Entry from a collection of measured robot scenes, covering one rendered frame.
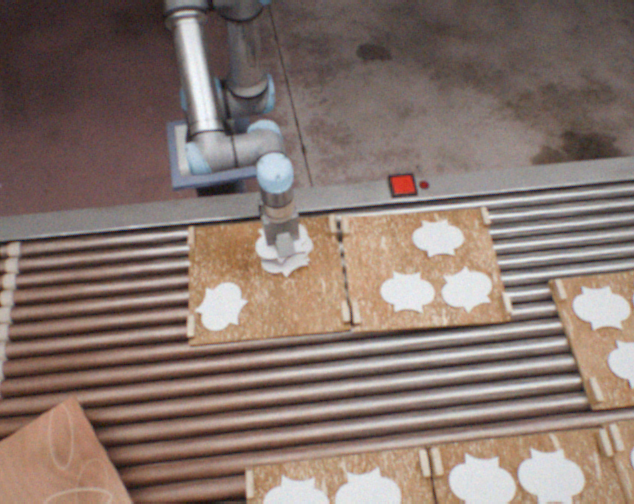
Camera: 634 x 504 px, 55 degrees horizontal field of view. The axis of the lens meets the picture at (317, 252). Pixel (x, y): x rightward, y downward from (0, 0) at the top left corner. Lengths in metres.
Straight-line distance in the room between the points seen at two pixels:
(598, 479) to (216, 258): 1.07
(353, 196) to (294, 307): 0.40
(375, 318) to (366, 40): 2.33
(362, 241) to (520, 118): 1.86
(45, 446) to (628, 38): 3.58
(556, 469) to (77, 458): 1.05
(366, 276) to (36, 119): 2.32
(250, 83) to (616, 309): 1.14
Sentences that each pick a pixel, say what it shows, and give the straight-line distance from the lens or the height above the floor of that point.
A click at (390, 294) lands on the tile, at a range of 1.61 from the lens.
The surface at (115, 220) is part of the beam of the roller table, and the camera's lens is 1.85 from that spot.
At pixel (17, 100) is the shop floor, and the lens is 3.68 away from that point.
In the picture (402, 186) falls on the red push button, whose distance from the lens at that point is 1.82.
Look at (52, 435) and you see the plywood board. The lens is 1.49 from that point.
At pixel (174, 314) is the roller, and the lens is 1.65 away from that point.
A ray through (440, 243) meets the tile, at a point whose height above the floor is 0.95.
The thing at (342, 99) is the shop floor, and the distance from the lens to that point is 3.33.
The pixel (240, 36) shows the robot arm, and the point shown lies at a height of 1.34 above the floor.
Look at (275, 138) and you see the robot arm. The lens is 1.40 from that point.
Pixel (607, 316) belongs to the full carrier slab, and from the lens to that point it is 1.74.
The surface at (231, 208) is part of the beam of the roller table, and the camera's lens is 1.79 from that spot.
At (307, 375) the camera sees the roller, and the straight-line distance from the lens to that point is 1.55.
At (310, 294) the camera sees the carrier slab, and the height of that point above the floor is 0.94.
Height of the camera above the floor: 2.38
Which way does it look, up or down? 60 degrees down
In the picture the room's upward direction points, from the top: straight up
